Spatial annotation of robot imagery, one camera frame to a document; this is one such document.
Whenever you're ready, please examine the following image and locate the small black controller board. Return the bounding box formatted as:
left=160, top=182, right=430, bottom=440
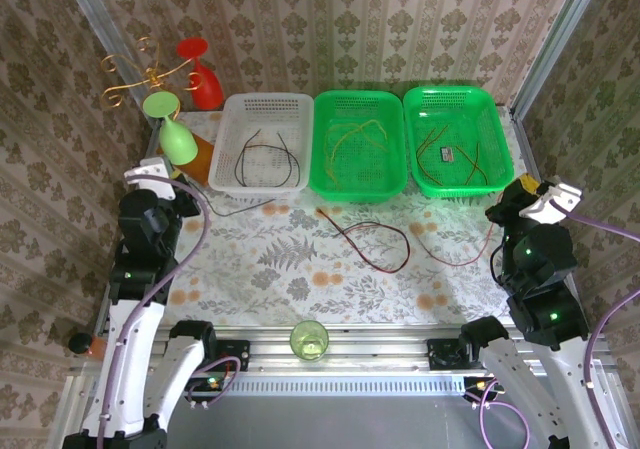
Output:
left=462, top=376, right=507, bottom=411
left=184, top=376, right=232, bottom=411

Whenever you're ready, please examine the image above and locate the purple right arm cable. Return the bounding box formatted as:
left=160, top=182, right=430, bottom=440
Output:
left=467, top=203, right=640, bottom=449

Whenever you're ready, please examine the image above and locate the grey metal panel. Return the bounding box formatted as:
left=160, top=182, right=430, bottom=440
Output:
left=64, top=373, right=621, bottom=449

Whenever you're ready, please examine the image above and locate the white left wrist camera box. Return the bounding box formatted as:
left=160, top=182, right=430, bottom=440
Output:
left=123, top=157, right=184, bottom=200

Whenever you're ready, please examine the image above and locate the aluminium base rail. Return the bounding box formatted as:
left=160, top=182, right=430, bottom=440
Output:
left=69, top=326, right=621, bottom=375

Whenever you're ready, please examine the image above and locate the orange bottle with black cap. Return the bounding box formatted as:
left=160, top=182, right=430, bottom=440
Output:
left=68, top=332, right=109, bottom=360

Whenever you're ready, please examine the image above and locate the clear green plastic cup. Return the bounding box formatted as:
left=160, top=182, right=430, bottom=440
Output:
left=289, top=320, right=330, bottom=364

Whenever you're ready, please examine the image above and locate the slotted grey cable duct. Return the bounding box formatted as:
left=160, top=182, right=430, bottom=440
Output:
left=89, top=376, right=469, bottom=396

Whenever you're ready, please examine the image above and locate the white plastic basket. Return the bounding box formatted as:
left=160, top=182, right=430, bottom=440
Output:
left=208, top=92, right=316, bottom=201

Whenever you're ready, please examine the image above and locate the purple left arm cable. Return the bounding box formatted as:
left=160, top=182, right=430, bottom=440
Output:
left=97, top=173, right=236, bottom=449

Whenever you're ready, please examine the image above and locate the aluminium table side rail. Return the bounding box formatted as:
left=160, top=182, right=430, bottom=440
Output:
left=509, top=106, right=594, bottom=333
left=92, top=116, right=161, bottom=335

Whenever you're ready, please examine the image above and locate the thin yellow cable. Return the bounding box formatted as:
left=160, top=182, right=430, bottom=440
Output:
left=322, top=118, right=390, bottom=190
left=329, top=126, right=389, bottom=190

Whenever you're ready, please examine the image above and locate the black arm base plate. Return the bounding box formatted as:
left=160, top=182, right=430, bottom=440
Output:
left=162, top=339, right=251, bottom=373
left=427, top=338, right=520, bottom=371

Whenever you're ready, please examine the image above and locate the red plastic wine glass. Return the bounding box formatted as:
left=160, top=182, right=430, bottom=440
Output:
left=175, top=37, right=225, bottom=111

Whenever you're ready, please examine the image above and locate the gold wire glass holder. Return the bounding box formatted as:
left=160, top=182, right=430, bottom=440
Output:
left=99, top=36, right=204, bottom=110

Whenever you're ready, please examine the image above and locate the thin black right arm wire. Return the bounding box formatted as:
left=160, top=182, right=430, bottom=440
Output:
left=489, top=242, right=507, bottom=286

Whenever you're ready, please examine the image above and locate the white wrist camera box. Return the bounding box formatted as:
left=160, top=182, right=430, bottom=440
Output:
left=519, top=181, right=584, bottom=225
left=123, top=157, right=184, bottom=200

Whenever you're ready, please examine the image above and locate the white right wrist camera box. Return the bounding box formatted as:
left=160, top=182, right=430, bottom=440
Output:
left=519, top=181, right=584, bottom=225

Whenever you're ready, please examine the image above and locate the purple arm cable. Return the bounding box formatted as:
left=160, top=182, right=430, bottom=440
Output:
left=97, top=173, right=236, bottom=449
left=467, top=203, right=640, bottom=449

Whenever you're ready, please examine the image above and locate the aluminium frame post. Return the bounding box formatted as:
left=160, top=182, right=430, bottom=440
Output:
left=54, top=0, right=154, bottom=120
left=509, top=0, right=609, bottom=120

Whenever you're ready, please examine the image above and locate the green plastic wine glass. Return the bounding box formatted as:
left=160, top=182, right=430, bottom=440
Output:
left=142, top=92, right=199, bottom=166

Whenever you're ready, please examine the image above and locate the green plastic basket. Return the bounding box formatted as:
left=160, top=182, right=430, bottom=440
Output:
left=402, top=85, right=516, bottom=199
left=308, top=89, right=409, bottom=204

